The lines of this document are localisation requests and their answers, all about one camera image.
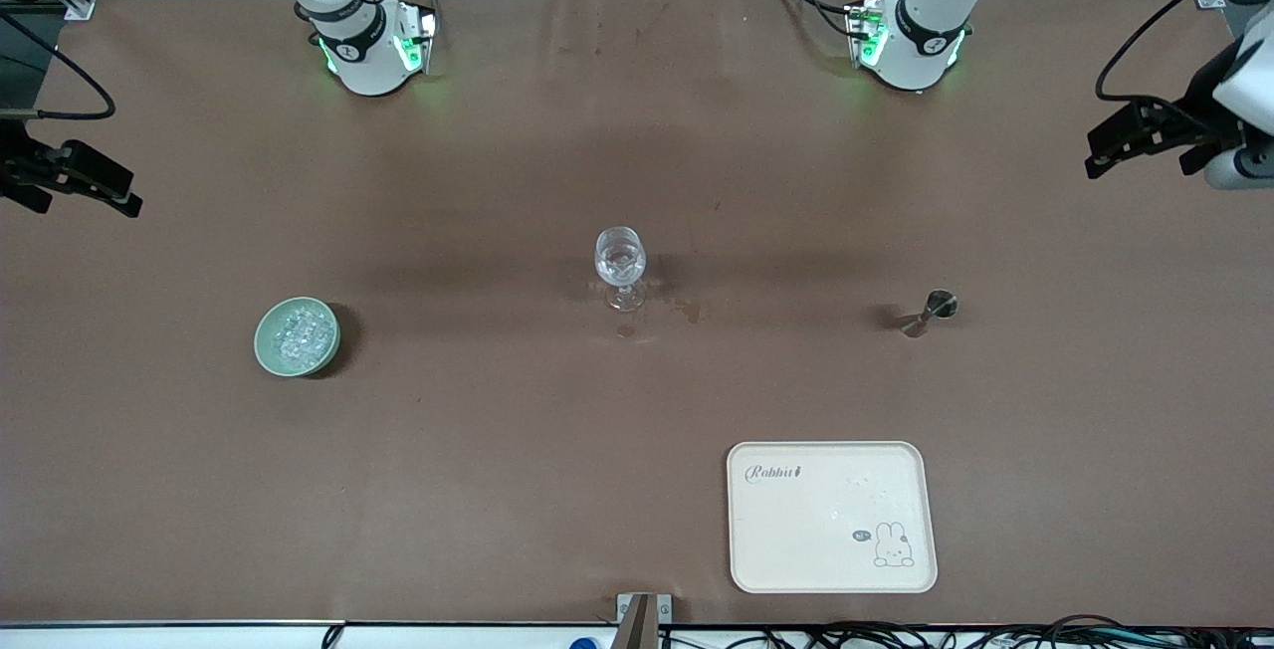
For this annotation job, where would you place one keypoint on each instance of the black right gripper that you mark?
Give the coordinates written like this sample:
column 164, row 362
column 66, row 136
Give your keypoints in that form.
column 14, row 163

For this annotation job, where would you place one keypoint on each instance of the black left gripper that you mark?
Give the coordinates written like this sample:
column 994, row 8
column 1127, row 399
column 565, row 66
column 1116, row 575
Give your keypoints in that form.
column 1201, row 100

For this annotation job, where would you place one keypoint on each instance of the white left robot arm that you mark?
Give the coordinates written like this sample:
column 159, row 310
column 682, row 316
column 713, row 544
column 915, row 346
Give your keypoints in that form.
column 921, row 47

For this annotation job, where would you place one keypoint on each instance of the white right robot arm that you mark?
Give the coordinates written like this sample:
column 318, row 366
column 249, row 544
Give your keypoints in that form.
column 363, row 57

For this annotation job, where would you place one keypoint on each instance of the pile of clear ice cubes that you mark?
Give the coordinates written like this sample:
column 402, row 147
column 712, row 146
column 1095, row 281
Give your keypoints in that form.
column 300, row 334

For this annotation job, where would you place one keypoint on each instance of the clear stemmed wine glass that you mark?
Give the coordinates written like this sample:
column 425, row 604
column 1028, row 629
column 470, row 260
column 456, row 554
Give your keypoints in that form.
column 620, row 261

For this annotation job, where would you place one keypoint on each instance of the green ceramic bowl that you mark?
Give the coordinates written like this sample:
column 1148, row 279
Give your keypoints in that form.
column 267, row 350

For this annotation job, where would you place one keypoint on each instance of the steel double jigger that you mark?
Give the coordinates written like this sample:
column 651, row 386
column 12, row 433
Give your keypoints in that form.
column 928, row 315

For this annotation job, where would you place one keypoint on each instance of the brown table cover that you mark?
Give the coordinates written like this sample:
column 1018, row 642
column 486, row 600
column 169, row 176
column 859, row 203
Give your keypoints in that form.
column 478, row 490

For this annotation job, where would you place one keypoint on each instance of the cream rabbit print tray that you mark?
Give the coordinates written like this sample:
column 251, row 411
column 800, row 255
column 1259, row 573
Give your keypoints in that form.
column 831, row 520

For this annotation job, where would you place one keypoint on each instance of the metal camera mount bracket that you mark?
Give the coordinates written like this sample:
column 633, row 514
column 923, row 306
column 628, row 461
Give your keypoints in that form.
column 643, row 619

